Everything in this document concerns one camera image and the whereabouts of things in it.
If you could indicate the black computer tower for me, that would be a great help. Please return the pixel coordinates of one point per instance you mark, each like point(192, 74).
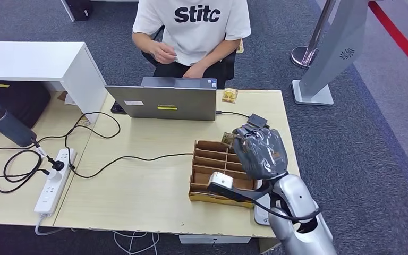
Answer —
point(80, 8)

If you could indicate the grey card reader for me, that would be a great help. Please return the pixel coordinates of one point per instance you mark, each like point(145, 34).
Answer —
point(260, 216)

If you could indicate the white plug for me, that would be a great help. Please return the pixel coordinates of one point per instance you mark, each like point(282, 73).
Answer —
point(53, 175)

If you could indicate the white power strip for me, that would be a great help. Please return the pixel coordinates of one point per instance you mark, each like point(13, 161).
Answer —
point(49, 194)

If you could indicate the yellow patterned ID card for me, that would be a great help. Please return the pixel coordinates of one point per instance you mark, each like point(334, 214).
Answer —
point(227, 138)

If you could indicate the person's left forearm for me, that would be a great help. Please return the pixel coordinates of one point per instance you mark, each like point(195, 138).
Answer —
point(219, 52)

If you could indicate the dark grey water bottle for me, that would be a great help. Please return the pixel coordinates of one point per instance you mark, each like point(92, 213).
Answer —
point(9, 126)

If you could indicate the person's right hand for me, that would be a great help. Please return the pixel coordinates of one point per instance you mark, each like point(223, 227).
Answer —
point(163, 52)

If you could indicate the black bag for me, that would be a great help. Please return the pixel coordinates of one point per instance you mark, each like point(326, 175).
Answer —
point(16, 101)

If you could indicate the black plug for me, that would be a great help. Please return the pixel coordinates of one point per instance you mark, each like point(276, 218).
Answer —
point(57, 165)

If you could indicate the cardboard card organizer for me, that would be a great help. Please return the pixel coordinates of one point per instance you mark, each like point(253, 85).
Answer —
point(211, 158)

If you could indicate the yellow card stack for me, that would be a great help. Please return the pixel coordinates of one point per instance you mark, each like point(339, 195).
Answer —
point(229, 95)

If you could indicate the brown cardboard scrap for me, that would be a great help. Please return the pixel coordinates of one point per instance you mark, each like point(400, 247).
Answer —
point(62, 95)

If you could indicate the person's left hand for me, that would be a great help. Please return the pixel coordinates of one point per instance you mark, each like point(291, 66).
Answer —
point(194, 72)

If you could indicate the small brown item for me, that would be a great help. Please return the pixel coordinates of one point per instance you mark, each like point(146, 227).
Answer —
point(83, 121)

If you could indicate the white desk shelf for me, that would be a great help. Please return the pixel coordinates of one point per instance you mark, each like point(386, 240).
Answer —
point(31, 60)

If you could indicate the black power adapter box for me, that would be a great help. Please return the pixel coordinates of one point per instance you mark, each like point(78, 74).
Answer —
point(256, 120)

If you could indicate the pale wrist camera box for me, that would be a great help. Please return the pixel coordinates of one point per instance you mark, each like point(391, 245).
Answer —
point(221, 179)

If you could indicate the black office chair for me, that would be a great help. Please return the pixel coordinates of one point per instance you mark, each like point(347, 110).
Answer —
point(229, 65)

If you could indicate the person's right forearm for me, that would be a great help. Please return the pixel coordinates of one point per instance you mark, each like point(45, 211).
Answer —
point(144, 40)

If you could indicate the person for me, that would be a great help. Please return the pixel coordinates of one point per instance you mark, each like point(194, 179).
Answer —
point(193, 35)

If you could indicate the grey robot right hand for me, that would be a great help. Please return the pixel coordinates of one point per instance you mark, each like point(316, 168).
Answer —
point(262, 155)

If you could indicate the grey laptop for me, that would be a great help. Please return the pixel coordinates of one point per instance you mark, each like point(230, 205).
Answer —
point(171, 103)

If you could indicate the chrome stanchion post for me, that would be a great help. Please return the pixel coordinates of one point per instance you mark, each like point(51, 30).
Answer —
point(306, 55)

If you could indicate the silver kiosk stand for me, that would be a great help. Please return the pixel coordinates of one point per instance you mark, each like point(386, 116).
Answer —
point(339, 52)

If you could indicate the white desk leg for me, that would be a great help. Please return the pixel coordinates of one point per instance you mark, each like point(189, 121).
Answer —
point(68, 10)

